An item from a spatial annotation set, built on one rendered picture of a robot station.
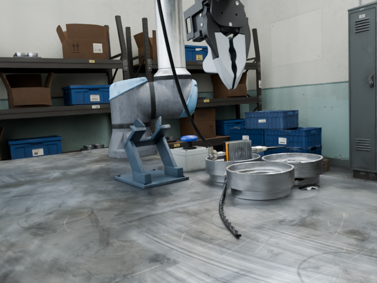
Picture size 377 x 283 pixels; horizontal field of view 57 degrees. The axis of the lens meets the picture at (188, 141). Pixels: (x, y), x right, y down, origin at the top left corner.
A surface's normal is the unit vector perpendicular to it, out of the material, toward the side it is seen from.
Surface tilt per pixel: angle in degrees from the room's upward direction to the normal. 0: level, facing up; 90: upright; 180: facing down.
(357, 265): 0
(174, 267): 0
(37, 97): 84
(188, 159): 90
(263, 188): 90
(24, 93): 82
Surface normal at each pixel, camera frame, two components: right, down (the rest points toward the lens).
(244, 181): -0.57, 0.12
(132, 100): 0.20, 0.09
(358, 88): -0.84, 0.11
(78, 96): 0.55, 0.06
